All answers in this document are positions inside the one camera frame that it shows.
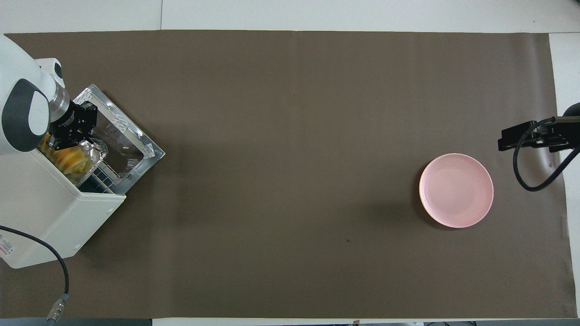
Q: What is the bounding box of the wire oven rack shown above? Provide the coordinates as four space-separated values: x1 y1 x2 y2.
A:
77 161 124 194

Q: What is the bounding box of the yellow ridged bread loaf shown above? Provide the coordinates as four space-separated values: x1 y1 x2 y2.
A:
41 136 89 175

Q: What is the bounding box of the brown table mat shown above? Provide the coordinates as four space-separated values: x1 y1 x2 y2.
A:
0 30 578 320

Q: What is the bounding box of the cream toaster oven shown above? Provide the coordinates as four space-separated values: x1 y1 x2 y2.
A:
0 147 126 269

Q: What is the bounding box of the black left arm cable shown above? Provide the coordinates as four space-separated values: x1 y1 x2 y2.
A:
0 225 69 324

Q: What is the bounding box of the glass oven door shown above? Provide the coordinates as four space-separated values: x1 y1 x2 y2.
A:
72 84 166 182

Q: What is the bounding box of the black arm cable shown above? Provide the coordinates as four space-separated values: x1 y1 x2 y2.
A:
513 115 580 192
0 225 69 324

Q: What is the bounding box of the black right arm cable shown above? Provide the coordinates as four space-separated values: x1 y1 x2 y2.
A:
513 115 580 192

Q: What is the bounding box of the silver foil baking tray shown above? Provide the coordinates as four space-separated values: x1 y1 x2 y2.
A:
39 136 109 186

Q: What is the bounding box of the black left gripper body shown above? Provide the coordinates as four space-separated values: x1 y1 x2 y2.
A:
48 101 98 144

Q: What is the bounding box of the pink round plate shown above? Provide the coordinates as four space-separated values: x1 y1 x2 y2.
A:
419 153 494 229

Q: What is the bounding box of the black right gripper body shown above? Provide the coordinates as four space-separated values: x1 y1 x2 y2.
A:
537 102 580 152

